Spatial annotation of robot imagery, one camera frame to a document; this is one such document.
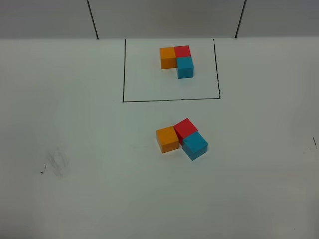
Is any red template block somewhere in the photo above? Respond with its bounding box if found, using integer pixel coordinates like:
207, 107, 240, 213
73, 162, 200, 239
174, 45, 191, 58

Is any blue template block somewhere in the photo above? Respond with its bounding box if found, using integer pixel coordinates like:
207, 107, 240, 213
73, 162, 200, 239
176, 56, 194, 79

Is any orange template block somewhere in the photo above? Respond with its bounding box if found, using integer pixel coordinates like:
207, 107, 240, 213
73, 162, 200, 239
159, 47, 176, 69

